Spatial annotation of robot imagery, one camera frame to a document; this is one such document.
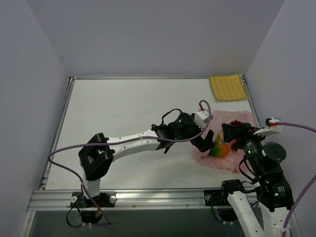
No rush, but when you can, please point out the orange green fake mango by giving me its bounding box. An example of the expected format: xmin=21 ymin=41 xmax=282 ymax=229
xmin=208 ymin=134 xmax=229 ymax=158

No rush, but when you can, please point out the pink plastic bag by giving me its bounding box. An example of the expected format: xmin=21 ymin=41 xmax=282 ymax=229
xmin=192 ymin=111 xmax=257 ymax=173

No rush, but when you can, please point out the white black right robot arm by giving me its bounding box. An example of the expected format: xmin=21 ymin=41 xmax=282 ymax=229
xmin=219 ymin=118 xmax=294 ymax=237

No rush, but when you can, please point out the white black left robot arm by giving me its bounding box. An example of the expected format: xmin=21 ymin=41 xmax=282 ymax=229
xmin=79 ymin=110 xmax=214 ymax=207

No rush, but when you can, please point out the yellow woven mat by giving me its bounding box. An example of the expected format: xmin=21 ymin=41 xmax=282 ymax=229
xmin=208 ymin=74 xmax=249 ymax=102

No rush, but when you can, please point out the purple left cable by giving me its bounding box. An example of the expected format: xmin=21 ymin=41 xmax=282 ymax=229
xmin=48 ymin=100 xmax=213 ymax=227

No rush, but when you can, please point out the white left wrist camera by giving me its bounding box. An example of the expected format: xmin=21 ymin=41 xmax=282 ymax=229
xmin=194 ymin=110 xmax=213 ymax=128

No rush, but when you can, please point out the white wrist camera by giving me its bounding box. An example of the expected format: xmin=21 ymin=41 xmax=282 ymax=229
xmin=254 ymin=116 xmax=282 ymax=137
xmin=194 ymin=110 xmax=213 ymax=128

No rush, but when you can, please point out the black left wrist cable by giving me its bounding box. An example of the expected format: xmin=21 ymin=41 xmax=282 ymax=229
xmin=151 ymin=108 xmax=185 ymax=128

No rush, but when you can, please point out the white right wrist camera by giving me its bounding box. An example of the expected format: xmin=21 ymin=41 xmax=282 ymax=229
xmin=254 ymin=116 xmax=282 ymax=137

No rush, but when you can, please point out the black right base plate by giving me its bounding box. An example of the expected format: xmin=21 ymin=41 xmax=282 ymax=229
xmin=203 ymin=189 xmax=259 ymax=207

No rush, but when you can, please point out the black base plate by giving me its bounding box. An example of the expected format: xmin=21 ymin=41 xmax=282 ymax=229
xmin=69 ymin=191 xmax=117 ymax=208
xmin=203 ymin=189 xmax=259 ymax=207

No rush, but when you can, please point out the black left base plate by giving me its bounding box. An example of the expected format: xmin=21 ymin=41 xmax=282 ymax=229
xmin=69 ymin=191 xmax=117 ymax=208

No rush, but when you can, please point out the aluminium front rail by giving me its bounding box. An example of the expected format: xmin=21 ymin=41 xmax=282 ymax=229
xmin=27 ymin=189 xmax=262 ymax=210

